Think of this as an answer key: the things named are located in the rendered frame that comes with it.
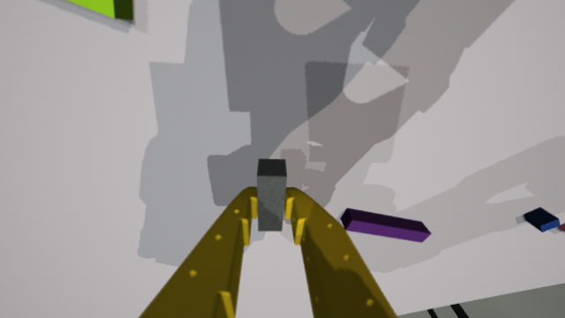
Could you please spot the lime green rod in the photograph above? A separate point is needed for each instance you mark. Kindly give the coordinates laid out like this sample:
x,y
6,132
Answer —
x,y
117,9

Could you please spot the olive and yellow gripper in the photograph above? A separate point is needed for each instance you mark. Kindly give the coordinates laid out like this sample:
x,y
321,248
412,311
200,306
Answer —
x,y
206,284

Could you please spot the small blue cube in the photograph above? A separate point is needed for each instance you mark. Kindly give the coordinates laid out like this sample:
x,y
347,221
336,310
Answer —
x,y
542,219

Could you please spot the purple rod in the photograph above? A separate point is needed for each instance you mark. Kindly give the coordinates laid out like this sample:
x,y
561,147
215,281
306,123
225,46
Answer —
x,y
383,225

